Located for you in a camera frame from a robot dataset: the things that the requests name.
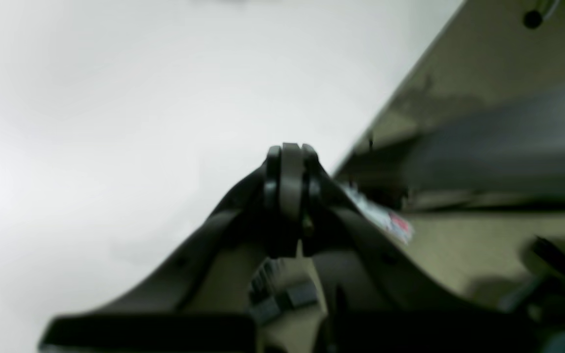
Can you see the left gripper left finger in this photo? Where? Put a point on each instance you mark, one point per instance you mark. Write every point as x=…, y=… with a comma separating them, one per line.
x=195, y=300

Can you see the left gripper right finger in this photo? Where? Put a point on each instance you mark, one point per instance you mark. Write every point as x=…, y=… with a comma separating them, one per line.
x=378, y=300

